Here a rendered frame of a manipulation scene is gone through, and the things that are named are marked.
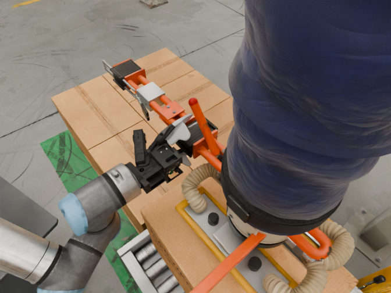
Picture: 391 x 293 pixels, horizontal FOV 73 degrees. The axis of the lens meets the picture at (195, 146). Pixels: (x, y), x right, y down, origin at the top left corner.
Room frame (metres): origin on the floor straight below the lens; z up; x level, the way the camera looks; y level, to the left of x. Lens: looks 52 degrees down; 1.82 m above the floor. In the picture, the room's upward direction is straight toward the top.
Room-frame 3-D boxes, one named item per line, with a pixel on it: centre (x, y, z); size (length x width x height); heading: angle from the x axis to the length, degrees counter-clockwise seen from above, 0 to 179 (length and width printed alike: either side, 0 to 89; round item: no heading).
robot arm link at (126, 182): (0.32, 0.17, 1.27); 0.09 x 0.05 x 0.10; 40
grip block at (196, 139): (0.46, 0.00, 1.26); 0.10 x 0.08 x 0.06; 130
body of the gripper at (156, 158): (0.36, 0.10, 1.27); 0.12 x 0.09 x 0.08; 130
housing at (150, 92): (0.63, 0.14, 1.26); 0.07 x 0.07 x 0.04; 40
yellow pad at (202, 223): (0.21, -0.09, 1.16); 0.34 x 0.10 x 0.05; 40
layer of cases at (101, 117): (1.27, 0.26, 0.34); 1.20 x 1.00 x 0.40; 39
